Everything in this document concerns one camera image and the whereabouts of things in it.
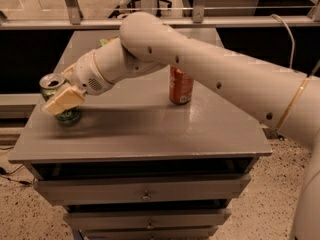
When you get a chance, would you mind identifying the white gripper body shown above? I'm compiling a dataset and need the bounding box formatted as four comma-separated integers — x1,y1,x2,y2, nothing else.
72,50,113,96

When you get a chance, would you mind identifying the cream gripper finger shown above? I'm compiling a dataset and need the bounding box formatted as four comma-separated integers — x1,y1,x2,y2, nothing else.
41,85,85,115
62,65,74,84

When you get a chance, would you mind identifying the green soda can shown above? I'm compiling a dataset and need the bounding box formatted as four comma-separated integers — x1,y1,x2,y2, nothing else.
39,73,81,126

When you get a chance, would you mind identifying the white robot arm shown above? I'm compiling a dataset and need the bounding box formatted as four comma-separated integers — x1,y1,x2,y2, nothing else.
44,12,320,240

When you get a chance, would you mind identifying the orange soda can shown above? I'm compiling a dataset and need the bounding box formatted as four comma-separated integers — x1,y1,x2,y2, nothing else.
169,66,194,105

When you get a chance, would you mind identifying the green snack bag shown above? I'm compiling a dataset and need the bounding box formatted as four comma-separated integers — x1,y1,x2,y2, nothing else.
99,37,117,47

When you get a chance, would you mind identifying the black office chair base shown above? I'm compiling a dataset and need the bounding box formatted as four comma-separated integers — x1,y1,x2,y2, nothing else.
109,0,172,18

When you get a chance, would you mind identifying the grey drawer cabinet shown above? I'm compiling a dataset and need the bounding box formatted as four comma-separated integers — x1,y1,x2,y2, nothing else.
7,28,273,240

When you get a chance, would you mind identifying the black floor cable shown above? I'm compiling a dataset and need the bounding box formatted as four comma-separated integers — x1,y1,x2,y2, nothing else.
0,145,34,186

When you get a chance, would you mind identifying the white cable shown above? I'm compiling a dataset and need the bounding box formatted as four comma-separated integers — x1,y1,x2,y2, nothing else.
270,13,297,70

